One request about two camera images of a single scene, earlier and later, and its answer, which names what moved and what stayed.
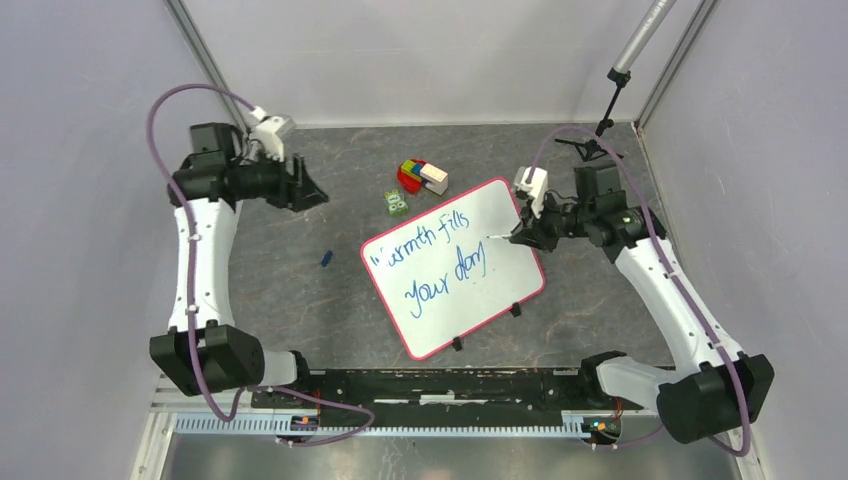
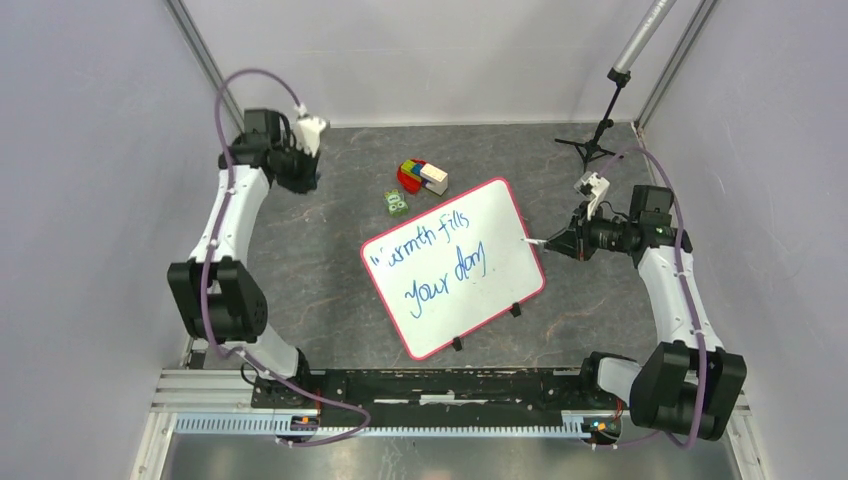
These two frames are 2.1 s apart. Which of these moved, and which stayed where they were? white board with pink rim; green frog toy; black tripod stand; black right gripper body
Moved: black right gripper body
Stayed: white board with pink rim; green frog toy; black tripod stand
